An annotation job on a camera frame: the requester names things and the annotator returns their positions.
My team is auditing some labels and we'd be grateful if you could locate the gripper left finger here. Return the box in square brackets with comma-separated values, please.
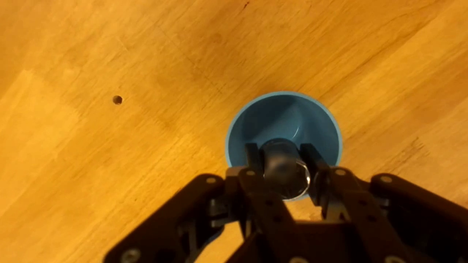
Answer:
[103, 143, 295, 263]

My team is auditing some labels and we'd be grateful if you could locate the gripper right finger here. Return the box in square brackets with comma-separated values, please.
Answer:
[299, 143, 468, 263]

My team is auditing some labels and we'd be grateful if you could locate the silver metal cylinder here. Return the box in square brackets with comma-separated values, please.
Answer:
[259, 138, 311, 201]

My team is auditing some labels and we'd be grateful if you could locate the light blue cup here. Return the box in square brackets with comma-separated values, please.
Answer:
[224, 91, 343, 202]

